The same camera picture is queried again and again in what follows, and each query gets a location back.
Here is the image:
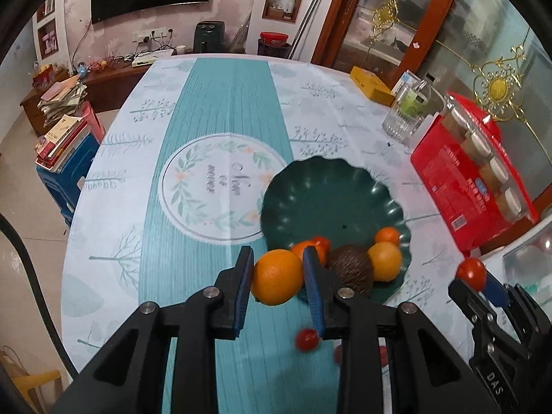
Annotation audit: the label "wooden television cabinet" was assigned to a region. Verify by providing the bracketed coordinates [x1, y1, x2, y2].
[20, 54, 151, 136]

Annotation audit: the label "black cable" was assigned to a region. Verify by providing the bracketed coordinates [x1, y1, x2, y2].
[0, 213, 78, 376]

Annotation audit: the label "red jar gift package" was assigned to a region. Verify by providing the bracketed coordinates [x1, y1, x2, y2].
[410, 90, 540, 253]

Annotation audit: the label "small orange tangerine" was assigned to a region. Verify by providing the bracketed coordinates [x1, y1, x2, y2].
[373, 227, 401, 246]

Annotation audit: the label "clear plastic bottle green label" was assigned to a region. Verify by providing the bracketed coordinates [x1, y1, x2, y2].
[401, 78, 433, 117]

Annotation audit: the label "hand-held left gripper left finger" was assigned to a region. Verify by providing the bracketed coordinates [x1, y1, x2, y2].
[52, 246, 255, 414]

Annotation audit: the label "red gift box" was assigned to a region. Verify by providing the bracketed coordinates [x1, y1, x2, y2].
[32, 65, 57, 88]

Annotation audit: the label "white wall sockets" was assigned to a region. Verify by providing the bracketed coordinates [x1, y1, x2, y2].
[131, 28, 169, 44]

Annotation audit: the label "metal pole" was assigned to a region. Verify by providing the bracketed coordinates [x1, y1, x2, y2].
[287, 0, 331, 59]

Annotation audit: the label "blue plastic stool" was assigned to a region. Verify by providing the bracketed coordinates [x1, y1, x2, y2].
[35, 131, 102, 227]

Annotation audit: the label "white set-top box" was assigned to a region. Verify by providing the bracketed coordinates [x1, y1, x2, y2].
[131, 49, 175, 68]

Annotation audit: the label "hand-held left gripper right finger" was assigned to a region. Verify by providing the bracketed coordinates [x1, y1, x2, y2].
[302, 246, 503, 414]

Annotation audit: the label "printed teal white tablecloth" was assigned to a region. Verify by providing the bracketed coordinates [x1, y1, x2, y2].
[60, 54, 479, 414]

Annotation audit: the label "dark green scalloped plate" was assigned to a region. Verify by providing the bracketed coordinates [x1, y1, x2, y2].
[260, 158, 412, 305]

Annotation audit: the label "dark avocado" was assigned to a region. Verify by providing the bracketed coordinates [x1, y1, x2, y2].
[325, 244, 375, 297]

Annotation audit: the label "clear jar with white lid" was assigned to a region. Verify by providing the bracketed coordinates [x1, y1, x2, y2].
[463, 129, 492, 156]
[479, 157, 510, 188]
[496, 187, 524, 218]
[444, 106, 471, 132]

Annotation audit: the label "red lidded container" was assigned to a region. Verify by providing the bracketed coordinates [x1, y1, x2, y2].
[258, 31, 294, 58]

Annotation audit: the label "glass door with gold ornament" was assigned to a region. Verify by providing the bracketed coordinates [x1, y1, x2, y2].
[310, 0, 552, 208]

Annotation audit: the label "large yellow orange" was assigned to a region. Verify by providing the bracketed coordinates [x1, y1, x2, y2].
[366, 241, 403, 283]

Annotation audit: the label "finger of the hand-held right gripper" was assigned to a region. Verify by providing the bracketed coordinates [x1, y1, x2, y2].
[485, 273, 548, 341]
[448, 279, 501, 337]

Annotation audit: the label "white wall niche shelves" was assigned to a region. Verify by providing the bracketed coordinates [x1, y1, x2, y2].
[32, 0, 70, 59]

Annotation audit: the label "yellow plastic chair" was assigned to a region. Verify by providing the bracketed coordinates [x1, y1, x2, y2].
[0, 345, 63, 414]

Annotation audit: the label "dark air fryer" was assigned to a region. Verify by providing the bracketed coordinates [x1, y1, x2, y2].
[193, 21, 226, 55]

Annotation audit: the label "yellow cardboard box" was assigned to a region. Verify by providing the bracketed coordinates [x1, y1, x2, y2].
[348, 66, 395, 105]

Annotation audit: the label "stack of books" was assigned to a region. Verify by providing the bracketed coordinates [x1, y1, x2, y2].
[34, 75, 106, 171]

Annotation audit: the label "red cherry tomato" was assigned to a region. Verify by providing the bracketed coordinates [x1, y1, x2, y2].
[311, 236, 332, 264]
[295, 328, 321, 352]

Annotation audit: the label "clear drinking glass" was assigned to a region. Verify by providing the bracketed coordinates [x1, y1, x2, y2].
[382, 84, 425, 143]

